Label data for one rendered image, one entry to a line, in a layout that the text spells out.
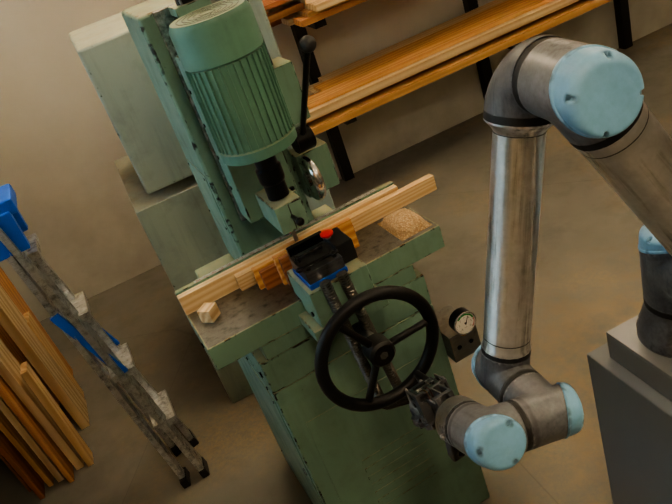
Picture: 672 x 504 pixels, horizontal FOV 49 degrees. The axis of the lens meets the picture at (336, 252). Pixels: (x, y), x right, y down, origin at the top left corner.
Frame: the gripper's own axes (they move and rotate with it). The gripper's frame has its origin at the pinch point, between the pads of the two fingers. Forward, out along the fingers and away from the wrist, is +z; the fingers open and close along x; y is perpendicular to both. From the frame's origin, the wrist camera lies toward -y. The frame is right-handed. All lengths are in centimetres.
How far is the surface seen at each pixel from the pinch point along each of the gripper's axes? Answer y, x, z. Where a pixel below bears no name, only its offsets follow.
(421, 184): 36, -33, 29
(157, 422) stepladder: -4, 55, 103
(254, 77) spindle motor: 75, 0, 7
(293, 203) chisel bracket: 47, 1, 21
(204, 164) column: 64, 12, 39
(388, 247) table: 28.6, -14.1, 17.2
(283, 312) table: 27.3, 14.6, 15.7
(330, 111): 63, -77, 205
